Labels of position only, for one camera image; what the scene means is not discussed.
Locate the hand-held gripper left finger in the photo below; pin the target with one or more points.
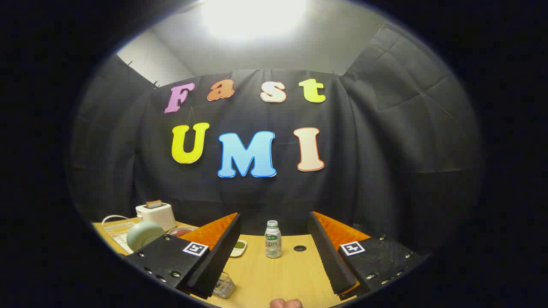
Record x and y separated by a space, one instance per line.
214 261

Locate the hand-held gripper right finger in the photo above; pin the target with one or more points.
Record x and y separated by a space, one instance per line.
332 261

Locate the small metal basket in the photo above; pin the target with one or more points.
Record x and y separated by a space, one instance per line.
224 285

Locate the light green plate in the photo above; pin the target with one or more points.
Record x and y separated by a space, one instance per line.
143 237

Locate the white divided dish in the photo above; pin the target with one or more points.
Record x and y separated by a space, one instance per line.
239 249

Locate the beige round plate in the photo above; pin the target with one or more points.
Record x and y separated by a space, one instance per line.
175 231

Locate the white drink bottle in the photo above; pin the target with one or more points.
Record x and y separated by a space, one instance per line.
272 244

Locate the white toaster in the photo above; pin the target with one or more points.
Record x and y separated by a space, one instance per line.
160 216

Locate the toast slice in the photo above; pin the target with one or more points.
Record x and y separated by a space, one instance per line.
153 204

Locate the black backdrop cloth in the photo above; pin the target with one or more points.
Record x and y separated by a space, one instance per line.
385 149

